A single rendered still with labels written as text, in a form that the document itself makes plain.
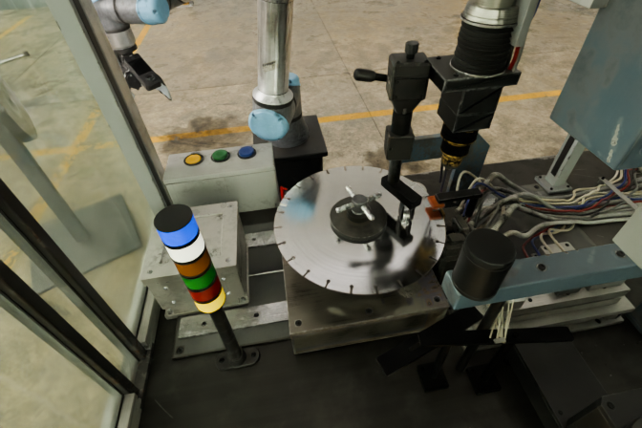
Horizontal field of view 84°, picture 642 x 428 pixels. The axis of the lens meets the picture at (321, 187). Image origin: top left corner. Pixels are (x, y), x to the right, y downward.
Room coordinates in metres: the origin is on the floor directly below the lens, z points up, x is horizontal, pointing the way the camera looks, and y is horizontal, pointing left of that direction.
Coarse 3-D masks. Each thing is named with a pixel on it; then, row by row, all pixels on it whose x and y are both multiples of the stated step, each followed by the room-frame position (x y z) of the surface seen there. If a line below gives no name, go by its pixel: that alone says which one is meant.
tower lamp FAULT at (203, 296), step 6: (216, 276) 0.30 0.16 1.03; (216, 282) 0.29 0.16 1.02; (210, 288) 0.28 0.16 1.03; (216, 288) 0.29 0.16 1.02; (192, 294) 0.28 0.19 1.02; (198, 294) 0.27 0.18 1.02; (204, 294) 0.27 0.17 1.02; (210, 294) 0.28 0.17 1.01; (216, 294) 0.28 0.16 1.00; (198, 300) 0.27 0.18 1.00; (204, 300) 0.27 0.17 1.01; (210, 300) 0.28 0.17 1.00
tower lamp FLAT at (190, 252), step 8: (200, 232) 0.30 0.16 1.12; (200, 240) 0.29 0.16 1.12; (168, 248) 0.28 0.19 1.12; (176, 248) 0.27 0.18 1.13; (184, 248) 0.27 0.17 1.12; (192, 248) 0.28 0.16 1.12; (200, 248) 0.29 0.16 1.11; (176, 256) 0.27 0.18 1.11; (184, 256) 0.27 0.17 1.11; (192, 256) 0.28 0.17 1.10
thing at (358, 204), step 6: (348, 186) 0.51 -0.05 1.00; (348, 192) 0.50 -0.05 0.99; (354, 198) 0.47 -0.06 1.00; (360, 198) 0.47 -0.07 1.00; (366, 198) 0.47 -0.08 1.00; (372, 198) 0.48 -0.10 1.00; (348, 204) 0.46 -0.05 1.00; (354, 204) 0.46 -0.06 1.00; (360, 204) 0.46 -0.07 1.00; (366, 204) 0.46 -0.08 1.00; (336, 210) 0.45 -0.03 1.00; (342, 210) 0.45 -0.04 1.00; (354, 210) 0.46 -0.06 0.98; (360, 210) 0.46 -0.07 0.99; (366, 210) 0.44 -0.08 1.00; (372, 216) 0.43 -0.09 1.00
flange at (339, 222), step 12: (336, 204) 0.50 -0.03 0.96; (372, 204) 0.50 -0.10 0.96; (336, 216) 0.47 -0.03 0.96; (348, 216) 0.46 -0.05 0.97; (360, 216) 0.45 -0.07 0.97; (384, 216) 0.46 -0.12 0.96; (336, 228) 0.44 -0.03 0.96; (348, 228) 0.44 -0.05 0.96; (360, 228) 0.43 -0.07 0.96; (372, 228) 0.43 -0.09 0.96; (384, 228) 0.44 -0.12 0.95; (360, 240) 0.41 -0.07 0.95
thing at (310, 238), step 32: (288, 192) 0.55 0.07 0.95; (320, 192) 0.55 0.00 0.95; (384, 192) 0.54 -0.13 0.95; (288, 224) 0.46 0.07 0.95; (320, 224) 0.46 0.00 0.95; (416, 224) 0.45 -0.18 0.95; (288, 256) 0.39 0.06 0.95; (320, 256) 0.38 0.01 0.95; (352, 256) 0.38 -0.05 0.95; (384, 256) 0.38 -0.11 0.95; (416, 256) 0.37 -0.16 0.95; (384, 288) 0.31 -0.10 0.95
